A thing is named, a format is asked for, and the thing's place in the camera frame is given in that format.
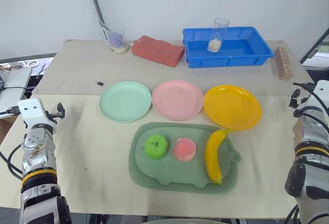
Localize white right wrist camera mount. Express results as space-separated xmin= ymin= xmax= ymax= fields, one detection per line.
xmin=309 ymin=80 xmax=329 ymax=108

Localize tall glass with grains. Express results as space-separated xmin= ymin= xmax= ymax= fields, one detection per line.
xmin=207 ymin=17 xmax=230 ymax=53

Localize wooden block with holes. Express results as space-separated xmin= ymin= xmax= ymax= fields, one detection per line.
xmin=271 ymin=46 xmax=294 ymax=81

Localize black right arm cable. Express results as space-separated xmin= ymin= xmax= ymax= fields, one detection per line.
xmin=299 ymin=86 xmax=329 ymax=137

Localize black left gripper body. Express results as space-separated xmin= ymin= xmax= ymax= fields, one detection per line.
xmin=43 ymin=110 xmax=59 ymax=135

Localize blue plastic bin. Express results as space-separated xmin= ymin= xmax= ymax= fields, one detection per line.
xmin=182 ymin=26 xmax=275 ymax=69

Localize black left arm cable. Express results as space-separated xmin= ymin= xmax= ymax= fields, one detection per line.
xmin=7 ymin=143 xmax=25 ymax=181

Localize yellow plate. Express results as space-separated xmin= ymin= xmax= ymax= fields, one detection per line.
xmin=203 ymin=84 xmax=263 ymax=132

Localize green apple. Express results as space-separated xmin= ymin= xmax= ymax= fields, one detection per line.
xmin=143 ymin=134 xmax=169 ymax=160

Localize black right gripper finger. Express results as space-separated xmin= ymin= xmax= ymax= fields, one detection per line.
xmin=288 ymin=88 xmax=302 ymax=108
xmin=293 ymin=81 xmax=316 ymax=90

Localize black plug with cable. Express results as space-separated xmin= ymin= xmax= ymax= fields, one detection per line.
xmin=0 ymin=106 xmax=21 ymax=116

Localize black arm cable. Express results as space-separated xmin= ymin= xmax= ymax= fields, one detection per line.
xmin=7 ymin=143 xmax=25 ymax=181
xmin=299 ymin=86 xmax=329 ymax=137

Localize grey side table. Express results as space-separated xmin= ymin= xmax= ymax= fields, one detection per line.
xmin=0 ymin=66 xmax=33 ymax=120

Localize pink plate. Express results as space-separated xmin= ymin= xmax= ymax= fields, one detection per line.
xmin=152 ymin=79 xmax=205 ymax=121

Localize scissors with white handles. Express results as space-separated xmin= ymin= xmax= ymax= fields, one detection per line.
xmin=22 ymin=59 xmax=40 ymax=68

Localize pink peach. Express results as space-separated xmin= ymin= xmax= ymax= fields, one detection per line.
xmin=172 ymin=137 xmax=198 ymax=162

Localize glass beaker with purple scoop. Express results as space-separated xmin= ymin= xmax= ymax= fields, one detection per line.
xmin=99 ymin=21 xmax=129 ymax=54

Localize green rectangular tray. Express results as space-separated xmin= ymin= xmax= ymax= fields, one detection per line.
xmin=128 ymin=122 xmax=239 ymax=195

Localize green animal-shaped board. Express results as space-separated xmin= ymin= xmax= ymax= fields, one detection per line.
xmin=133 ymin=126 xmax=242 ymax=190

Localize red brick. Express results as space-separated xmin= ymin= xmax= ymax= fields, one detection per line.
xmin=131 ymin=35 xmax=186 ymax=68

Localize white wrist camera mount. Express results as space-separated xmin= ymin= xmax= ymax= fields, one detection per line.
xmin=17 ymin=98 xmax=50 ymax=132
xmin=309 ymin=80 xmax=329 ymax=108

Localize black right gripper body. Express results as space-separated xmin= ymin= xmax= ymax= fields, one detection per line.
xmin=298 ymin=89 xmax=314 ymax=108

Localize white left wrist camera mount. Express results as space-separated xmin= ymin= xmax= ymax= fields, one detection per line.
xmin=17 ymin=98 xmax=50 ymax=132

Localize yellow banana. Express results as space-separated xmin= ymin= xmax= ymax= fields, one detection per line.
xmin=205 ymin=128 xmax=234 ymax=185

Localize mint green plate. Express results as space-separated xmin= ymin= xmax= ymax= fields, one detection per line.
xmin=99 ymin=80 xmax=153 ymax=124

